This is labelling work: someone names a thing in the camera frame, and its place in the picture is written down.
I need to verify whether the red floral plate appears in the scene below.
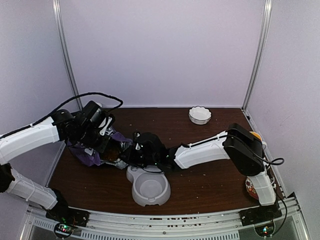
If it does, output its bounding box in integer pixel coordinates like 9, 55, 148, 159
245, 177, 259, 200

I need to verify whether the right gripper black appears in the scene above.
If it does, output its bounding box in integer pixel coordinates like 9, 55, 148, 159
119, 144, 159, 168

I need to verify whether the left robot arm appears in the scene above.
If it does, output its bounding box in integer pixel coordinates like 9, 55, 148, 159
0, 101, 115, 222

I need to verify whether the purple puppy food bag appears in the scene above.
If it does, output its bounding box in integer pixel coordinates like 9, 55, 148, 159
66, 126, 133, 170

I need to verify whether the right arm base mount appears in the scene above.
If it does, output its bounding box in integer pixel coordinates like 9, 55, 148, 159
239, 205, 282, 238

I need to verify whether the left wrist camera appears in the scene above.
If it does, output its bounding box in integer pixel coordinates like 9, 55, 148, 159
98, 114, 116, 136

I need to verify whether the aluminium frame post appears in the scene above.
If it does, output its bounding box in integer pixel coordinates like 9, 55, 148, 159
52, 0, 79, 97
241, 0, 273, 112

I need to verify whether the right aluminium frame post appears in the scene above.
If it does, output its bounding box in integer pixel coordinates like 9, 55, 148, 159
241, 0, 273, 112

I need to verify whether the white scalloped bowl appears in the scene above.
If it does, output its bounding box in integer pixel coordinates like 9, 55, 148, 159
188, 106, 212, 125

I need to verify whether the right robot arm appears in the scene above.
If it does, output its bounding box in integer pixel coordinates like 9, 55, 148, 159
120, 123, 277, 221

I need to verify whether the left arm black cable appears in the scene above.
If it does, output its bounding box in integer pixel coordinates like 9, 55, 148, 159
0, 91, 124, 138

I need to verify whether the left aluminium frame post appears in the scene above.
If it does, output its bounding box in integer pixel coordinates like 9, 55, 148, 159
52, 0, 79, 97

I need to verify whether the grey double pet bowl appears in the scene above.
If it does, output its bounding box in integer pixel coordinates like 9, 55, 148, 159
126, 165, 171, 207

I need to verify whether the aluminium front rail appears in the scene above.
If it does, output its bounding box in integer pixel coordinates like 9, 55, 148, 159
32, 197, 308, 240

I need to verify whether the patterned mug yellow inside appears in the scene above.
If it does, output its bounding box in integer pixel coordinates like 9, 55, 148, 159
250, 131, 267, 150

